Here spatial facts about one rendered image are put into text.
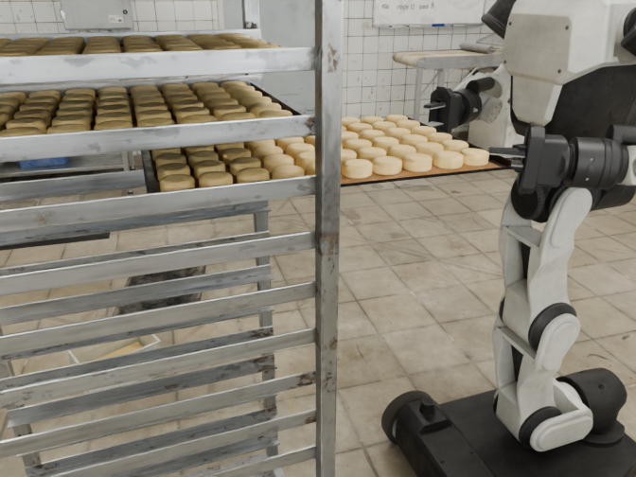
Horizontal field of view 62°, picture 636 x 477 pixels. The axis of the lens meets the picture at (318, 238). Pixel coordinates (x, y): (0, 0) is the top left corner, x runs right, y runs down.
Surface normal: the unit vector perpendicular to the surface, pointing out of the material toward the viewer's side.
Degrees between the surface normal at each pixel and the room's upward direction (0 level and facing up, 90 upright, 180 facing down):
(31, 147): 90
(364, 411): 0
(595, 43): 86
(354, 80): 90
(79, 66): 90
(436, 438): 0
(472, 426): 0
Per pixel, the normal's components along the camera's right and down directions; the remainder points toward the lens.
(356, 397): 0.00, -0.91
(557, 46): -0.94, 0.15
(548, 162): -0.19, 0.42
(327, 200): 0.33, 0.39
